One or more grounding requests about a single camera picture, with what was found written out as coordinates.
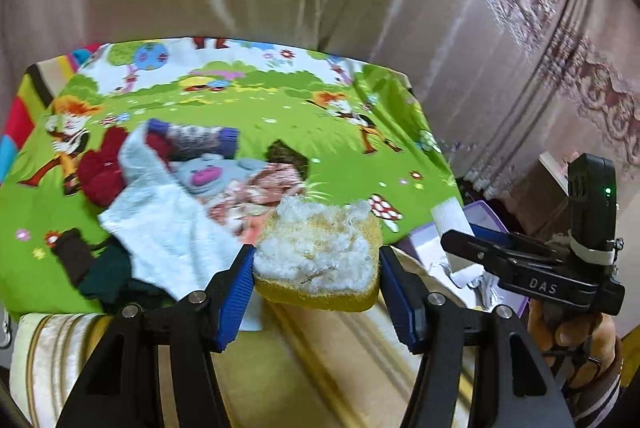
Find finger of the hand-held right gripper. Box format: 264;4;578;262
440;229;556;276
469;223;551;254

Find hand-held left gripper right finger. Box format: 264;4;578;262
378;246;576;428

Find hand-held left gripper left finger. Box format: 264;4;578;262
55;244;257;428

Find yellow sponge with white fluff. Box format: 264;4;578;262
253;196;382;313

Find red fluffy cloth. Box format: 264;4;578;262
77;125;173;206

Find person's right forearm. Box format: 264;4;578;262
565;348;631;428

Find person's right hand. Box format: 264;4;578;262
527;303;623;389

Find purple box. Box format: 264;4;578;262
400;200;531;314

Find white towel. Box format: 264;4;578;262
98;133;266;334

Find beige striped sofa cushion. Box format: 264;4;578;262
10;248;481;428

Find pink floral cloth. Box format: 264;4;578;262
202;140;311;239

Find dark green cloth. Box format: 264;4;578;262
77;243;176;314

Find grey plush pig toy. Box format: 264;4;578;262
170;152;266;199

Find brown sock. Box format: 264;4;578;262
52;228;96;289

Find blue and white knit sock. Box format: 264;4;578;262
145;118;241;159

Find green cartoon printed blanket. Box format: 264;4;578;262
0;37;463;314

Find multicolour striped blanket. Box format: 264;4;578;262
0;42;103;184

